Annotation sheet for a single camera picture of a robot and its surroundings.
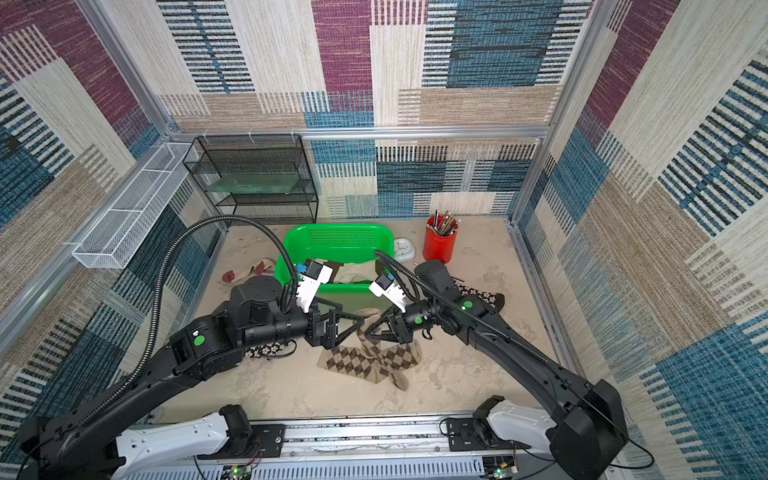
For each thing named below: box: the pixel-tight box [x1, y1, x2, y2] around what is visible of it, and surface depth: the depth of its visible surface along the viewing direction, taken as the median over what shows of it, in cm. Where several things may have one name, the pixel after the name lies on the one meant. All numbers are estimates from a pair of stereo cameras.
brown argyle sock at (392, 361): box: [369, 340, 420, 392], surface depth 87 cm
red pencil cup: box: [422, 210, 460, 264], surface depth 104 cm
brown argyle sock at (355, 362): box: [317, 315, 382, 384], surface depth 87 cm
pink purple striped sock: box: [222, 258, 277, 284], surface depth 104 cm
